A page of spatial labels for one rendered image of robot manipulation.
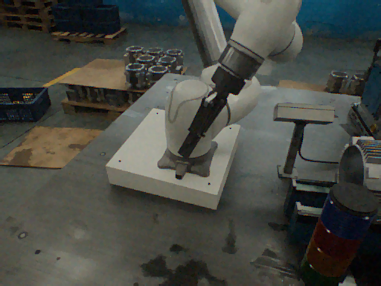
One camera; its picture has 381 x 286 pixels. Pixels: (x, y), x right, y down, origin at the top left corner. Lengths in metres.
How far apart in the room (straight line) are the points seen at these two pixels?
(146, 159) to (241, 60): 0.52
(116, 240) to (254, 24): 0.66
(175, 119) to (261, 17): 0.37
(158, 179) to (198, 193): 0.14
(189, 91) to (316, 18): 5.64
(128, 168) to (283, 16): 0.64
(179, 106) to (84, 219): 0.46
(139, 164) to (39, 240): 0.36
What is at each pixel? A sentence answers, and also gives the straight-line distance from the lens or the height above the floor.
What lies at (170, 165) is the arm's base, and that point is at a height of 0.89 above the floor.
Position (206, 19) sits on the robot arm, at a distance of 0.99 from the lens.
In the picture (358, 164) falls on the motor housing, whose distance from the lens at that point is 0.91.
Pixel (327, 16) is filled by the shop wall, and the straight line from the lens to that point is 6.38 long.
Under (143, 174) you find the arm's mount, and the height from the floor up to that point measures 0.88.
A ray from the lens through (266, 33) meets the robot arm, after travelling 0.63.
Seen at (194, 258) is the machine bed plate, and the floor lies 0.80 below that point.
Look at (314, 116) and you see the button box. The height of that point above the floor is 1.06.
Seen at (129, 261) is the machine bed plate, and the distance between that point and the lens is 0.83.
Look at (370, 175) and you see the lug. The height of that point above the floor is 1.08.
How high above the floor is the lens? 1.49
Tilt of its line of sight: 35 degrees down
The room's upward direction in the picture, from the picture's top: straight up
